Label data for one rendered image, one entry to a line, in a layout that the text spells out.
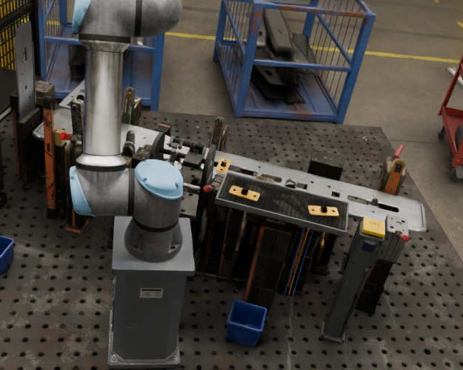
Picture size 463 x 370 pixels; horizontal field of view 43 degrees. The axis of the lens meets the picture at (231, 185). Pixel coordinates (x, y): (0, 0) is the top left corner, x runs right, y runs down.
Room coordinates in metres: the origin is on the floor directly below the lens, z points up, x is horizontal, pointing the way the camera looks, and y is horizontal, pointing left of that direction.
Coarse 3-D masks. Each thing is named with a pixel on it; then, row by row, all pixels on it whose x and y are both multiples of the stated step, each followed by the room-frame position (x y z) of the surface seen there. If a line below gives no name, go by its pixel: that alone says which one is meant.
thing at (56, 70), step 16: (48, 0) 3.80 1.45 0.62; (64, 0) 4.45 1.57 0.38; (48, 16) 3.70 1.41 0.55; (64, 16) 4.45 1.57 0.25; (64, 32) 4.35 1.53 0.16; (64, 48) 4.06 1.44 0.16; (80, 48) 3.84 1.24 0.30; (128, 48) 3.45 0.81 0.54; (144, 48) 3.48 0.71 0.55; (160, 48) 3.49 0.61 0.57; (48, 64) 3.71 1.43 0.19; (64, 64) 3.82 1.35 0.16; (80, 64) 3.67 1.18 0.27; (128, 64) 4.01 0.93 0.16; (144, 64) 4.06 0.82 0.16; (160, 64) 3.50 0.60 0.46; (48, 80) 3.52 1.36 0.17; (64, 80) 3.58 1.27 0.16; (80, 80) 3.63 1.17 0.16; (128, 80) 3.76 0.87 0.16; (144, 80) 3.80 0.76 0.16; (160, 80) 3.50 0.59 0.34; (64, 96) 3.36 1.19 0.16; (144, 96) 3.57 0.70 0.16
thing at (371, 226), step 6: (366, 222) 1.31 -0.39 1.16; (372, 222) 1.32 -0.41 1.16; (378, 222) 1.32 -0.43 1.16; (384, 222) 1.33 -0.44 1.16; (366, 228) 1.28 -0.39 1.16; (372, 228) 1.29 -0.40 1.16; (378, 228) 1.29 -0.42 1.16; (384, 228) 1.30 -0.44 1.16; (372, 234) 1.28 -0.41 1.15; (378, 234) 1.27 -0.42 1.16; (384, 234) 1.28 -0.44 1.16
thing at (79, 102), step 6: (78, 96) 1.61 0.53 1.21; (84, 96) 1.61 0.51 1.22; (72, 102) 1.57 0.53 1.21; (78, 102) 1.57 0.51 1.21; (84, 102) 1.61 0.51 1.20; (72, 108) 1.55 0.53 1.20; (78, 108) 1.57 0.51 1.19; (72, 114) 1.57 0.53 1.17; (78, 114) 1.57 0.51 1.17; (72, 120) 1.58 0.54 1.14; (78, 120) 1.58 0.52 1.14; (72, 126) 1.58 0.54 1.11; (78, 126) 1.58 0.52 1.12; (78, 132) 1.58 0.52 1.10
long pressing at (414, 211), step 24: (144, 144) 1.73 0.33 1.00; (240, 168) 1.70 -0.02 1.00; (264, 168) 1.72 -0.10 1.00; (288, 168) 1.75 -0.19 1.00; (336, 192) 1.66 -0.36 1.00; (360, 192) 1.68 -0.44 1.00; (384, 192) 1.72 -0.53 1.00; (360, 216) 1.55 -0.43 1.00; (384, 216) 1.58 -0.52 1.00; (408, 216) 1.60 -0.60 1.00
